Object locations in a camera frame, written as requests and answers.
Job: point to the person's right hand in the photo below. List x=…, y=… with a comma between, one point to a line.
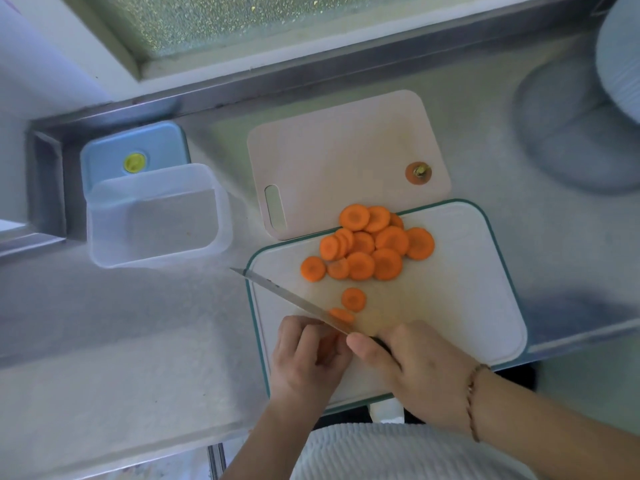
x=430, y=379

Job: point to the person's left hand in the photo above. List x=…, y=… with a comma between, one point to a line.
x=295, y=369

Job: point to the person's right thumb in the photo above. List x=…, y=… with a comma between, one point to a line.
x=370, y=352

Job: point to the person's left fingers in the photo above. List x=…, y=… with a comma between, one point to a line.
x=300, y=339

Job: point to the steel kitchen knife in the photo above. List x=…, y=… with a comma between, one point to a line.
x=280, y=292

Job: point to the person's right forearm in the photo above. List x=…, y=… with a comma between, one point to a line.
x=550, y=434

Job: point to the person's left forearm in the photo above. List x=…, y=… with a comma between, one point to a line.
x=270, y=444

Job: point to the round orange carrot slice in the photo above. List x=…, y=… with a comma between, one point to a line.
x=341, y=314
x=353, y=299

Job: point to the pile of carrot slices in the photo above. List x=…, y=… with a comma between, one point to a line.
x=387, y=264

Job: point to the white green-edged cutting board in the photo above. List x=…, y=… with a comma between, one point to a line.
x=450, y=294

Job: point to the white ribbed shirt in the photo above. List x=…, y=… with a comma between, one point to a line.
x=400, y=454

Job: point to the metal table leg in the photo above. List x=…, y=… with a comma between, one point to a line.
x=216, y=462

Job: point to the carrot top end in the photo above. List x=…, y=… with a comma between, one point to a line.
x=418, y=173

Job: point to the clear plastic container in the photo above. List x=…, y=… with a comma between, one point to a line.
x=150, y=229

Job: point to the beige cutting board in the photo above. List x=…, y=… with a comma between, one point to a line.
x=340, y=154

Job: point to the blue container lid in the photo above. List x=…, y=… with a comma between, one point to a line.
x=150, y=142

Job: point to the frosted glass window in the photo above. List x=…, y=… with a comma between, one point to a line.
x=225, y=19

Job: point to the stack of white plates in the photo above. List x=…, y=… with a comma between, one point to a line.
x=622, y=59

